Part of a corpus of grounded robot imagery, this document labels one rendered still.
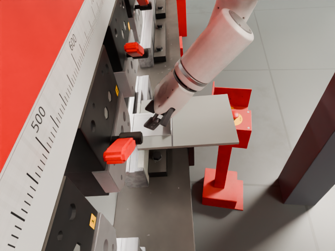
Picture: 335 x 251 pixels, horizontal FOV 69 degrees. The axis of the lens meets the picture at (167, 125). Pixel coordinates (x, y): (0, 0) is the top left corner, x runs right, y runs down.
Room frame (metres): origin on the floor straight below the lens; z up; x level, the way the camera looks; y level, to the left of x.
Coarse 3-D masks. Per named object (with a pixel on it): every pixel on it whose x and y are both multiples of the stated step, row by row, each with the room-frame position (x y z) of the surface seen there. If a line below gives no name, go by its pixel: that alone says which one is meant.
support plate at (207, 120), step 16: (208, 96) 0.52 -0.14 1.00; (224, 96) 0.51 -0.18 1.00; (144, 112) 0.50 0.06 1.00; (192, 112) 0.47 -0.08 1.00; (208, 112) 0.46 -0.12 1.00; (224, 112) 0.45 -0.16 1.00; (176, 128) 0.42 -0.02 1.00; (192, 128) 0.41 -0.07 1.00; (208, 128) 0.40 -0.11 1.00; (224, 128) 0.39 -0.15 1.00; (144, 144) 0.38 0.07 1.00; (160, 144) 0.37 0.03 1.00; (176, 144) 0.36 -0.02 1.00; (192, 144) 0.36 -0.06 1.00; (208, 144) 0.35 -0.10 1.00; (224, 144) 0.35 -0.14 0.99
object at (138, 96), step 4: (136, 92) 0.60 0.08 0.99; (140, 92) 0.59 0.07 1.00; (136, 96) 0.58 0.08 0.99; (140, 96) 0.57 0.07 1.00; (132, 100) 0.56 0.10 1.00; (136, 100) 0.56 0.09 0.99; (140, 100) 0.55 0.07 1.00; (132, 104) 0.54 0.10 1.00; (136, 104) 0.55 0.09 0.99; (132, 108) 0.52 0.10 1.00; (136, 108) 0.53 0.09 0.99; (132, 112) 0.50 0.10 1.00; (136, 112) 0.51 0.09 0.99
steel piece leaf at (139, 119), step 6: (138, 114) 0.49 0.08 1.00; (144, 114) 0.49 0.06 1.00; (150, 114) 0.48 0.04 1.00; (138, 120) 0.47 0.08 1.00; (144, 120) 0.46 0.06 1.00; (138, 126) 0.44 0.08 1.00; (162, 126) 0.43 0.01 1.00; (168, 126) 0.43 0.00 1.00; (144, 132) 0.42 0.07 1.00; (150, 132) 0.42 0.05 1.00; (156, 132) 0.41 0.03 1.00; (162, 132) 0.41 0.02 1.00; (168, 132) 0.41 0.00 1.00
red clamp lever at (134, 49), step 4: (128, 44) 0.34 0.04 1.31; (132, 44) 0.34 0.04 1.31; (136, 44) 0.34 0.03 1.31; (124, 48) 0.34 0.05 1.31; (128, 48) 0.34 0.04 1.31; (132, 48) 0.34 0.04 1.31; (136, 48) 0.34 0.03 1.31; (140, 48) 0.35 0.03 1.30; (144, 48) 0.41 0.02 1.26; (128, 52) 0.34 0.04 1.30; (132, 52) 0.34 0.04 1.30; (136, 52) 0.34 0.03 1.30; (140, 52) 0.35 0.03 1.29; (144, 52) 0.40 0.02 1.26; (148, 52) 0.40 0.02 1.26; (128, 56) 0.40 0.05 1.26; (132, 56) 0.37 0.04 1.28; (136, 56) 0.37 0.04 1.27; (140, 56) 0.39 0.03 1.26; (144, 56) 0.39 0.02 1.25; (148, 56) 0.40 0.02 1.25
